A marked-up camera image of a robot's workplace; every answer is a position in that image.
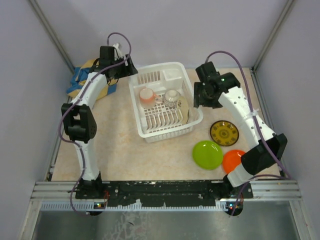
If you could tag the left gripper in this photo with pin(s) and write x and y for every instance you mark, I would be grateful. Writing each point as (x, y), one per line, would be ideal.
(128, 70)

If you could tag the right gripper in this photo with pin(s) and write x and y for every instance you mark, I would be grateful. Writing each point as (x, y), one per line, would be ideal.
(199, 100)

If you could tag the cream plate with black marks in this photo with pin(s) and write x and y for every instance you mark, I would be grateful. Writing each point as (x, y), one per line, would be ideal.
(183, 110)

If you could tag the white patterned small bowl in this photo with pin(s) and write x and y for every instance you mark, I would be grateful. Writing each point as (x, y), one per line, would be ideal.
(170, 98)

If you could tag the pink ceramic mug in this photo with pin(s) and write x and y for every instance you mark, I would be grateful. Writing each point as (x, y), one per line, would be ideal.
(148, 97)

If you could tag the white plastic dish rack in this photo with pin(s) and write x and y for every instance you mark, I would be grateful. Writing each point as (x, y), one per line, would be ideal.
(162, 122)

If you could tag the black and yellow plate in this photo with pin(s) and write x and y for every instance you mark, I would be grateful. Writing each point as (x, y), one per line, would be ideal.
(224, 133)

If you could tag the blue and yellow cloth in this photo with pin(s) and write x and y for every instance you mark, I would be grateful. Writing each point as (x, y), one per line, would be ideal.
(79, 79)

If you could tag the green plate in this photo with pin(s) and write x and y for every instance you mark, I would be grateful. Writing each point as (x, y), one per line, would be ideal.
(207, 154)

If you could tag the orange plate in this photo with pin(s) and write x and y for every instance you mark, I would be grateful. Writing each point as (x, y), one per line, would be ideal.
(231, 160)

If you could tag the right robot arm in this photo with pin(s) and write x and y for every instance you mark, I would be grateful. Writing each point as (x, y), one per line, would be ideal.
(265, 146)

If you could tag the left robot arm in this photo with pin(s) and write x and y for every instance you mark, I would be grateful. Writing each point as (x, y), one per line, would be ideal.
(77, 118)

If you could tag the black mounting base plate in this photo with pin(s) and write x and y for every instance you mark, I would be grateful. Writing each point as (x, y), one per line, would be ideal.
(161, 193)

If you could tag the aluminium frame rail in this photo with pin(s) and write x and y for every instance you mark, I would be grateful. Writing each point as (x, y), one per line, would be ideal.
(58, 195)

